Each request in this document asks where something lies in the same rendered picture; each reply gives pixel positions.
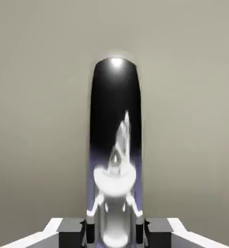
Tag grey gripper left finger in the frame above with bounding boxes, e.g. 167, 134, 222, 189
0, 217, 86, 248

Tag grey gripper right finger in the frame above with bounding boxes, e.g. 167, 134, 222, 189
144, 217, 229, 248

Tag beige cabinet door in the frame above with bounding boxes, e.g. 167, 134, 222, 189
0, 0, 229, 248

